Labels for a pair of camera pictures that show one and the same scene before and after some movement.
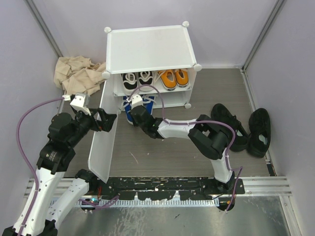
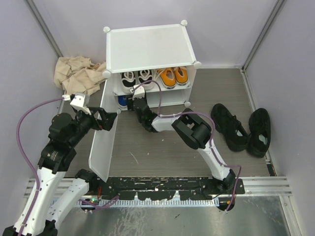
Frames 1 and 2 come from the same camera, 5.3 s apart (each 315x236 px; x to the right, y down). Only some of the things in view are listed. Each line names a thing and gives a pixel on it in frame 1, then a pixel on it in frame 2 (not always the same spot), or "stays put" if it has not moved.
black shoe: [260, 126] stays put
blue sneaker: [127, 107] → [122, 102]
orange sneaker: [181, 77] stays put
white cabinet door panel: [102, 143] stays put
